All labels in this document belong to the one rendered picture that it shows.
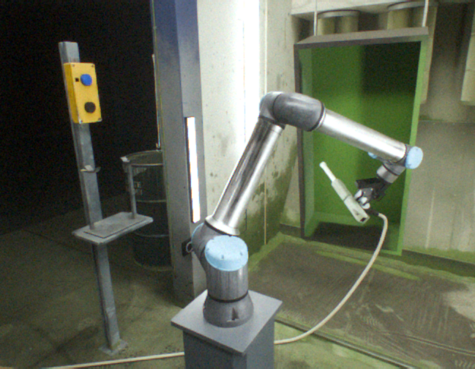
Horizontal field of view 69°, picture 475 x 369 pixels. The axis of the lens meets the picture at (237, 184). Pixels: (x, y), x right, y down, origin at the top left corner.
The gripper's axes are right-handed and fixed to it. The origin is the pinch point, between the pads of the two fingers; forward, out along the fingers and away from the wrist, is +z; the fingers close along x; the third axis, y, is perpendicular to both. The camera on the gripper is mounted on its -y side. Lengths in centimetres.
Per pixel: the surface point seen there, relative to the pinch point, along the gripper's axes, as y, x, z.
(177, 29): -101, 75, -23
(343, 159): 24, 54, -1
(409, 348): 57, -44, 48
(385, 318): 63, -21, 55
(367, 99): 10, 55, -41
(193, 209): -58, 38, 58
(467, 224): 138, 30, -2
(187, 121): -80, 57, 15
